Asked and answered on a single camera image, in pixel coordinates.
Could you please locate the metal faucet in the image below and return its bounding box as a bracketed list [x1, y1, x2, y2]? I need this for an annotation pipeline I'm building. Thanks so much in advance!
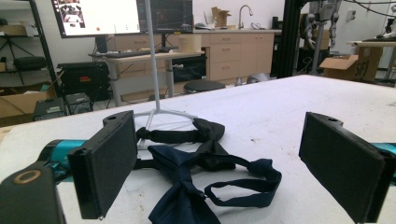
[237, 4, 254, 31]

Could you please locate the black metal shelf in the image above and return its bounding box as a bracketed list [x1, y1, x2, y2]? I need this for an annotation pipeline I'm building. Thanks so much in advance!
[0, 0, 62, 97]

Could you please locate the dark-screen monitor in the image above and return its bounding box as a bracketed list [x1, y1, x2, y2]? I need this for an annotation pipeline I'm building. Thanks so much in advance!
[136, 0, 194, 35]

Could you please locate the beige cylinder container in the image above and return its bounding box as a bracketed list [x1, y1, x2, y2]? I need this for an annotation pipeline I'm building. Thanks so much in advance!
[177, 33, 203, 54]

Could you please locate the flat cardboard box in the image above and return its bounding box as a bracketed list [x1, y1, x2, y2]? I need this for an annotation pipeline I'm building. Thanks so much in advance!
[0, 82, 59, 127]

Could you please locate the grey robot on stand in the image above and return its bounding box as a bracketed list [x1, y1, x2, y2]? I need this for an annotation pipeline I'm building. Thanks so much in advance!
[300, 0, 341, 76]

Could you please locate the black frame post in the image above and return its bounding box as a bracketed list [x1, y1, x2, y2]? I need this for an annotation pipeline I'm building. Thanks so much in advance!
[276, 0, 307, 79]

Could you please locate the white wire rack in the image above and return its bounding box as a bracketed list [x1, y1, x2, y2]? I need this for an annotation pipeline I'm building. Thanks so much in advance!
[134, 0, 199, 150]

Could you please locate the small labelled power unit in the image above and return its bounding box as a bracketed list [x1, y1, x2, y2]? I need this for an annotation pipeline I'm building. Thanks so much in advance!
[64, 91, 93, 116]
[32, 97, 67, 121]

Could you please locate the navy bow tie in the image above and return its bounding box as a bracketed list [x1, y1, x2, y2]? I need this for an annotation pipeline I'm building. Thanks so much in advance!
[147, 144, 283, 224]

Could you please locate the white-screen monitor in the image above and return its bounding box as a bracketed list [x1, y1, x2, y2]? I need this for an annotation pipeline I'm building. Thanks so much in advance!
[50, 0, 143, 39]

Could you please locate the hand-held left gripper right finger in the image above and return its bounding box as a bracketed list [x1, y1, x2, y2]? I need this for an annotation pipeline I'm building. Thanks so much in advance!
[298, 111, 396, 224]

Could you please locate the black round stool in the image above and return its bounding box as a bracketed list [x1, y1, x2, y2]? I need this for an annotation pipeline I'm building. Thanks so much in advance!
[182, 79, 227, 95]

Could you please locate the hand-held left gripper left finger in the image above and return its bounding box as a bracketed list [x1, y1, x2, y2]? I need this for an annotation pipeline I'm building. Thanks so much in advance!
[67, 109, 138, 220]

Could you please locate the wooden drawer cabinet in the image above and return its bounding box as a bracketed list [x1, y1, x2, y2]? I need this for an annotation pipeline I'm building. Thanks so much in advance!
[113, 29, 283, 85]

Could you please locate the beige standing desk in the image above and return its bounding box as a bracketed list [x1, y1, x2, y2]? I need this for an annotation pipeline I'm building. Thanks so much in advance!
[88, 49, 206, 108]

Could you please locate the black keyboard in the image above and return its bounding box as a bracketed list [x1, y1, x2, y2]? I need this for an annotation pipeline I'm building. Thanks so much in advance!
[88, 49, 157, 60]

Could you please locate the small open cardboard box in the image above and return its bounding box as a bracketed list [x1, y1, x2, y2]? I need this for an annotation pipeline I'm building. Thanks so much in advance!
[211, 7, 232, 28]

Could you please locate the black computer tower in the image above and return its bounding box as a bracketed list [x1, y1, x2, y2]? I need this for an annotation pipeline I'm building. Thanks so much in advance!
[57, 61, 110, 102]

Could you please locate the black bow tie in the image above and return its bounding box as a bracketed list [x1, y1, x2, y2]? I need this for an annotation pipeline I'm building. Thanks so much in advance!
[134, 117, 237, 172]

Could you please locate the large open cardboard box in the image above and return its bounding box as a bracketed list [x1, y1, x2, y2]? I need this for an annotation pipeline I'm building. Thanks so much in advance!
[319, 46, 385, 83]

